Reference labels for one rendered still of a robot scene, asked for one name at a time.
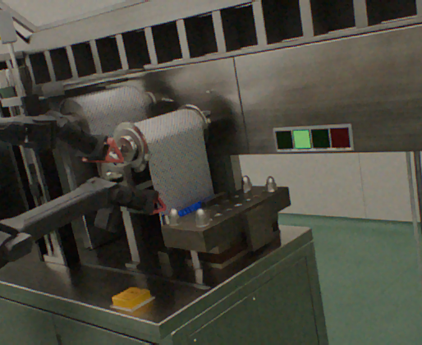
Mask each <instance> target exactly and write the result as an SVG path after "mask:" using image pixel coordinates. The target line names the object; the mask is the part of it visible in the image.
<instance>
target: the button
mask: <svg viewBox="0 0 422 345"><path fill-rule="evenodd" d="M150 298H151V296H150V292H149V290H146V289H143V288H138V287H129V288H127V290H125V291H123V292H120V293H119V294H117V295H116V296H114V297H112V300H113V304H114V305H116V306H121V307H125V308H128V309H132V308H134V307H136V306H138V305H139V304H141V303H142V302H144V301H146V300H148V299H150Z"/></svg>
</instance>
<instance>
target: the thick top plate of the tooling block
mask: <svg viewBox="0 0 422 345"><path fill-rule="evenodd" d="M252 187H253V189H252V190H249V191H242V190H241V189H242V188H241V189H239V190H237V191H234V192H232V193H231V194H229V195H227V198H226V199H224V200H221V201H219V202H218V203H216V204H214V205H211V206H209V207H208V208H206V207H201V208H200V209H202V210H203V211H204V212H205V214H206V217H208V221H209V225H208V226H206V227H202V228H197V227H196V221H195V219H196V211H197V210H198V209H197V210H195V211H193V212H191V213H189V214H186V215H184V216H182V217H181V221H182V223H181V224H179V225H176V226H169V224H165V225H163V226H162V227H161V229H162V234H163V240H164V245H165V246H167V247H173V248H179V249H185V250H191V251H203V252H208V251H210V250H212V249H213V248H215V247H216V246H219V245H221V244H223V243H224V242H226V241H228V240H229V239H231V238H233V237H235V236H236V235H238V234H240V233H242V232H244V231H245V227H244V222H243V218H242V215H243V214H244V213H246V212H248V211H249V210H251V209H253V208H255V207H257V206H259V205H261V204H268V207H269V212H270V217H271V216H272V215H274V214H276V213H277V212H279V211H281V210H283V209H285V208H286V207H288V206H290V205H291V200H290V194H289V188H288V186H277V190H276V191H266V187H265V186H252Z"/></svg>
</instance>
